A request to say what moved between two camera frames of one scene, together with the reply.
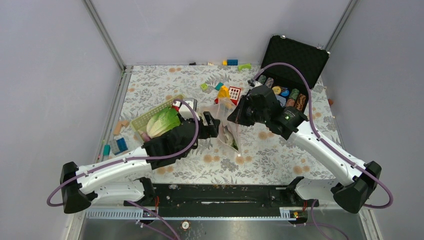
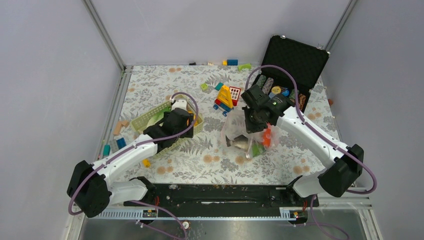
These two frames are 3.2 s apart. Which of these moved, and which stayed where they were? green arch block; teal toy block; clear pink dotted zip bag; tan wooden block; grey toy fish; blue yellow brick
Moved: grey toy fish; clear pink dotted zip bag
Stayed: blue yellow brick; tan wooden block; teal toy block; green arch block
